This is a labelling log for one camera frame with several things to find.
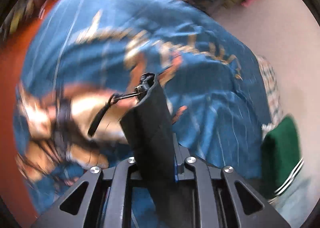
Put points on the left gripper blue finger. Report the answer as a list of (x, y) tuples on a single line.
[(181, 153)]

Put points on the black jacket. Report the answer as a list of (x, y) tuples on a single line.
[(148, 130)]

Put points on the green varsity jacket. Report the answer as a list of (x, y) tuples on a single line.
[(281, 158)]

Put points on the plaid checkered cloth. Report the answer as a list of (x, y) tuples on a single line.
[(271, 88)]

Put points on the blue striped bed sheet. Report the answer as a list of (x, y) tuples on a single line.
[(87, 50)]

